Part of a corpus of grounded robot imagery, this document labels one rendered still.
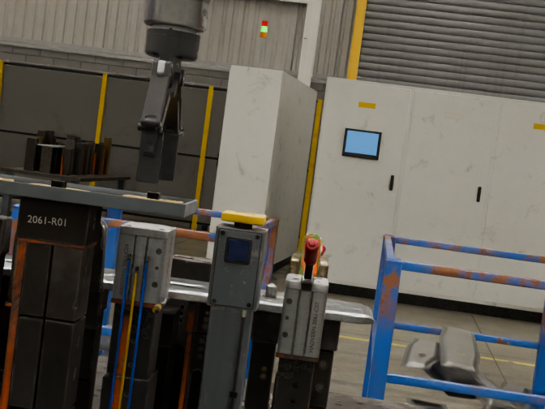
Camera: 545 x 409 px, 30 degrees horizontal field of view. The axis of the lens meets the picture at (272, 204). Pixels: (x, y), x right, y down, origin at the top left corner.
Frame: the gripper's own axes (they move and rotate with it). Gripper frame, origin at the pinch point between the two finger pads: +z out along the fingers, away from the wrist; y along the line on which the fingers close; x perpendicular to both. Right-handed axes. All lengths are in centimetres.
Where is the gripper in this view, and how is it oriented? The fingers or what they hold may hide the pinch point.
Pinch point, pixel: (156, 173)
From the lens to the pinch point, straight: 146.1
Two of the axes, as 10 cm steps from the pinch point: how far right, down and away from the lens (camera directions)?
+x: -9.9, -1.3, 0.5
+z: -1.3, 9.9, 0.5
